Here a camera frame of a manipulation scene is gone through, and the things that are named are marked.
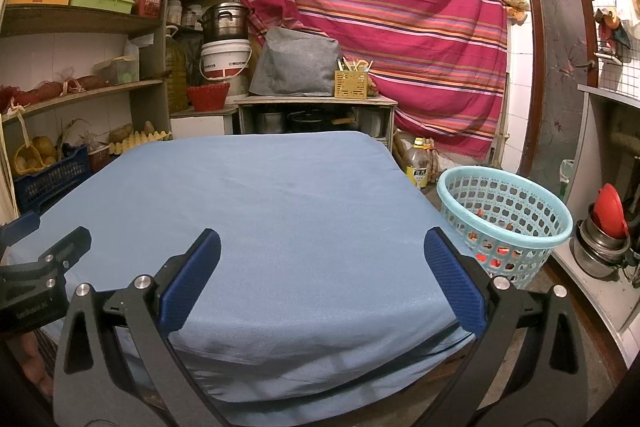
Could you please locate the yellow label oil bottle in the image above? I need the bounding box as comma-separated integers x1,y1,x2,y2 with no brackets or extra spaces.
404,137,432,190

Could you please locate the stack of steel pots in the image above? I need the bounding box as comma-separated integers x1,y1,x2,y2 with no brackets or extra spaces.
572,204,632,279

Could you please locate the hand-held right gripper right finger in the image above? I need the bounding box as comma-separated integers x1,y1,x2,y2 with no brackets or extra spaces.
422,227,588,427

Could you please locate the yellow basket of potatoes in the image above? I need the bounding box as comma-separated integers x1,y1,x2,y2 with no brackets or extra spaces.
12,112,58,175

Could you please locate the red plastic lid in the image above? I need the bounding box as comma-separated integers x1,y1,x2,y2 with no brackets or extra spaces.
592,183,630,239

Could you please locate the hanging colourful cloth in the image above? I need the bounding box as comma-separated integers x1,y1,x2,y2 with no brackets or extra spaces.
595,7,632,52

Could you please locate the small white shelf table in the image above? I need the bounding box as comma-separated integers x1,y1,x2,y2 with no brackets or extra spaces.
234,93,399,152

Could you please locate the white kitchen counter cabinet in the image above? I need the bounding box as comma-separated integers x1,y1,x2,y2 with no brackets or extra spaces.
550,84,640,358

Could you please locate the small steel pot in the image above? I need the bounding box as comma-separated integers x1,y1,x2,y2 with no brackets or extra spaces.
255,109,286,135

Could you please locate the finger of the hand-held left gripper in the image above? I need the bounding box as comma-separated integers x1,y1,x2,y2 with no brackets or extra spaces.
0,211,42,253
0,226,93,294

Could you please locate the wide wooden shelf unit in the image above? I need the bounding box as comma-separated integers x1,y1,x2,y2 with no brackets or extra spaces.
0,0,173,218

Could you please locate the yellow utensil holder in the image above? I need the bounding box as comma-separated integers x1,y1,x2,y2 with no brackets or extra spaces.
334,57,373,99

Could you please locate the wooden tool handle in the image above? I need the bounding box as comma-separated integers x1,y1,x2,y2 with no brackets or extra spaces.
492,72,508,168

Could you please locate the white plastic bucket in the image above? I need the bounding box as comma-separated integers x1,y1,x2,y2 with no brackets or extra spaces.
200,38,252,82

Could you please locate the yellow egg carton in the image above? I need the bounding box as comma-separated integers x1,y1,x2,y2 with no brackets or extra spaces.
107,129,172,155

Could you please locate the white wire wall rack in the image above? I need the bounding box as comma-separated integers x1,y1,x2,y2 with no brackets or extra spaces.
595,0,640,98

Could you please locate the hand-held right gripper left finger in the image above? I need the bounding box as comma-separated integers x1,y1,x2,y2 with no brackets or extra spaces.
52,228,223,427

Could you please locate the pale green container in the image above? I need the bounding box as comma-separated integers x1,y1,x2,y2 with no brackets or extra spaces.
94,55,139,86

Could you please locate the grey bag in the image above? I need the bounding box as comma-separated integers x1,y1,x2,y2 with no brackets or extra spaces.
248,26,343,98

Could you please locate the red basin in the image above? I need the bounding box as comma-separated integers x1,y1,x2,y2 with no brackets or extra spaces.
186,82,232,112

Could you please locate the large oil jug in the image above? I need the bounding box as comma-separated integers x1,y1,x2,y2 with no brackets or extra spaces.
164,27,190,114

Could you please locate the red striped hanging cloth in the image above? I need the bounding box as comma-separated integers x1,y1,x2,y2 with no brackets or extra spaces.
235,0,508,160

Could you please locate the green tray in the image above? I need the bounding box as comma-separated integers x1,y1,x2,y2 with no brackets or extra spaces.
69,0,135,14

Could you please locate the red mesh sack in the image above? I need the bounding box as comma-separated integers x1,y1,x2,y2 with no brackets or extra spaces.
0,74,108,114

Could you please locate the large steel pot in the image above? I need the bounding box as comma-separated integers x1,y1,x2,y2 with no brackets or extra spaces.
200,2,249,42

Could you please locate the light blue plastic basket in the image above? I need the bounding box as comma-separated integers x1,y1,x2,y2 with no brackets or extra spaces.
436,166,574,289

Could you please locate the black pan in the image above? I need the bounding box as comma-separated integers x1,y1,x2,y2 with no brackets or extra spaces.
287,109,331,132

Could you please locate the hanging yellow bundle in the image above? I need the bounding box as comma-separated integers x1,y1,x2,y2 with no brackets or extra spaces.
501,0,531,22

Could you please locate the bundle of wooden sticks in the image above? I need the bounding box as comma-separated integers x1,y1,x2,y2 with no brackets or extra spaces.
392,132,413,162

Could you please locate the brown framed door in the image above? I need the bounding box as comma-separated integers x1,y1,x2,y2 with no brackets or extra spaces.
517,0,601,192

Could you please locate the bundle of firewood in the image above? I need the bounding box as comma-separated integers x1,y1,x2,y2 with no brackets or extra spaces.
425,137,442,172

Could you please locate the person's left hand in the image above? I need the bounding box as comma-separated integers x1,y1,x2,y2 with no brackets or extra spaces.
15,329,55,400

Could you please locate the blue plastic crate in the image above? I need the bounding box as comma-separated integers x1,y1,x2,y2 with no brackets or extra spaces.
12,144,92,214

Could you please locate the blue tablecloth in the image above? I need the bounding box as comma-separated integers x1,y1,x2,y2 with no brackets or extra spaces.
7,130,476,427

